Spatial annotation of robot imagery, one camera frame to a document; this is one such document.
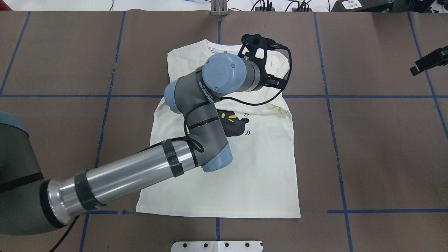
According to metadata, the cream long-sleeve cat shirt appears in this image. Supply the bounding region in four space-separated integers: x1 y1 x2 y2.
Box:
136 38 301 219

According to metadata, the grey usb hub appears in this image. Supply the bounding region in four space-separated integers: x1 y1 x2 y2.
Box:
285 0 312 12
251 0 275 12

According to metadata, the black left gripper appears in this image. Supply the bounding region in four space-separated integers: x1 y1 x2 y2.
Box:
261 73 280 89

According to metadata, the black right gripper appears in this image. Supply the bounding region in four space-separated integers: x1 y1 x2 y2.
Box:
410 47 448 76

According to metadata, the near grey USB hub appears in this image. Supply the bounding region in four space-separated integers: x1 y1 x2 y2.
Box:
285 0 312 12

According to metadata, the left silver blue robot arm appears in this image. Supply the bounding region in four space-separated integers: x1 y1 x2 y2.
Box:
1 53 288 236

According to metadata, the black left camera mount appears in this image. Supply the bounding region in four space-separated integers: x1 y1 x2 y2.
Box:
237 34 285 75

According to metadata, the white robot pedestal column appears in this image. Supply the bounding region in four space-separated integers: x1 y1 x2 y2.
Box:
171 240 264 252

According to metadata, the black box white label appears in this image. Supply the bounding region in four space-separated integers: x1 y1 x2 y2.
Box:
330 0 394 13

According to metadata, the aluminium frame post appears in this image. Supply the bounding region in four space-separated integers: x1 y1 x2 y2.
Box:
210 0 228 16

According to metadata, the far grey USB hub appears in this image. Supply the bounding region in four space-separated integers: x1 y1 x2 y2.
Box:
251 0 275 12

